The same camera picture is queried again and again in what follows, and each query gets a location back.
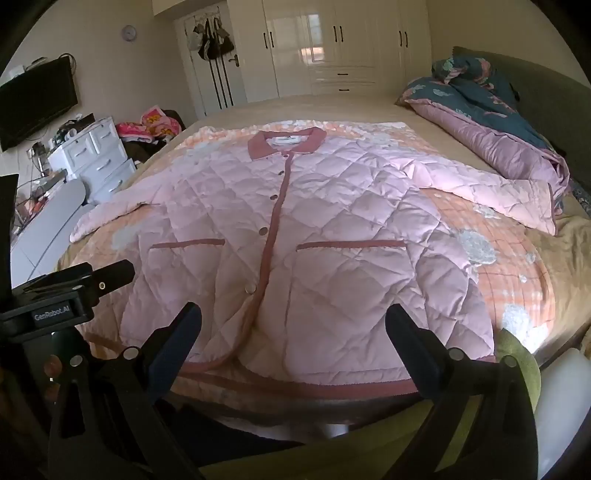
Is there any black television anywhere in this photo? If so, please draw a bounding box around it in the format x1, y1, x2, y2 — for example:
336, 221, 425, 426
0, 56, 79, 153

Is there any green padded headboard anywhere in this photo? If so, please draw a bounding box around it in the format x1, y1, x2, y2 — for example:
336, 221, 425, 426
448, 46, 591, 185

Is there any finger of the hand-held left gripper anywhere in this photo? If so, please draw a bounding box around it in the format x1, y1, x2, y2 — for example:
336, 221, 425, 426
85, 259, 136, 308
11, 264, 94, 296

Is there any white door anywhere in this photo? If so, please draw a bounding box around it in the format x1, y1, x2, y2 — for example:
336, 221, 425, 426
173, 4, 249, 118

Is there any dark chair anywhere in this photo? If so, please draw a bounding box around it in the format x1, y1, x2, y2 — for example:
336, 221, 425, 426
124, 110, 188, 163

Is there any beige bed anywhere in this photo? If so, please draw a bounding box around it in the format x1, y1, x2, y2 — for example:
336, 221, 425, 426
9, 90, 591, 444

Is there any olive green cloth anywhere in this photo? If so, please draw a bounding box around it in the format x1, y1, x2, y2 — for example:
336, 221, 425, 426
198, 327, 543, 480

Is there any black handbag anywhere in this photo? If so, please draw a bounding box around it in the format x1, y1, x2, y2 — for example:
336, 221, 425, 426
198, 18, 236, 62

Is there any orange checked blanket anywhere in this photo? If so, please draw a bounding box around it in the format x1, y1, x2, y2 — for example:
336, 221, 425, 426
55, 120, 556, 416

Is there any white desk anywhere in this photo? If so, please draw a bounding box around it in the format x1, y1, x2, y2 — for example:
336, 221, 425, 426
9, 178, 96, 291

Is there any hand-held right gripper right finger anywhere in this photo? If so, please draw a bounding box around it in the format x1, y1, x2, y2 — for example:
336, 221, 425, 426
385, 304, 539, 480

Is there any pink printed cloth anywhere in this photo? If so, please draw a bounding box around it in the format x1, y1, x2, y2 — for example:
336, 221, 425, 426
115, 105, 182, 144

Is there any pink quilted jacket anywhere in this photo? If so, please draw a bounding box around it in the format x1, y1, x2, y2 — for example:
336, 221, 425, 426
69, 121, 557, 397

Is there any white drawer chest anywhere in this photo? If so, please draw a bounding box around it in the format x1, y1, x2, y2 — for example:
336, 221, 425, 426
47, 116, 138, 206

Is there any teal floral quilt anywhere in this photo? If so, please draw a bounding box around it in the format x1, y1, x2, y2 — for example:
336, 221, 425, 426
396, 55, 573, 217

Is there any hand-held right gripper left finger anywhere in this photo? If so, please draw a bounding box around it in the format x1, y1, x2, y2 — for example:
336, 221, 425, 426
47, 302, 204, 480

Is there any white glossy wardrobe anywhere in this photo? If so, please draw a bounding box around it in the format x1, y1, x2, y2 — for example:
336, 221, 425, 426
222, 0, 435, 104

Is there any white plastic object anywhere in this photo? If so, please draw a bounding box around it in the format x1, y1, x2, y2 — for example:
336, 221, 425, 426
531, 348, 591, 480

